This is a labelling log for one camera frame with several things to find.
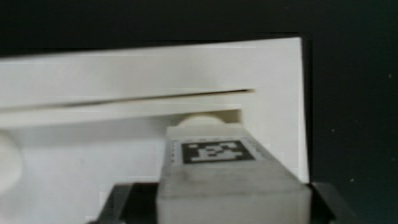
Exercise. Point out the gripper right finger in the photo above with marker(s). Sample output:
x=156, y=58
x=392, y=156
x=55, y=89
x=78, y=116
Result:
x=330, y=211

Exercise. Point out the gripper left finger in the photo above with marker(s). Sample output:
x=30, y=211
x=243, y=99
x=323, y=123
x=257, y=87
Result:
x=129, y=205

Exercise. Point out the white table leg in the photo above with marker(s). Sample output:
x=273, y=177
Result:
x=225, y=185

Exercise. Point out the white square tabletop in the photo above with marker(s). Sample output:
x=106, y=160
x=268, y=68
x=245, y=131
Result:
x=89, y=104

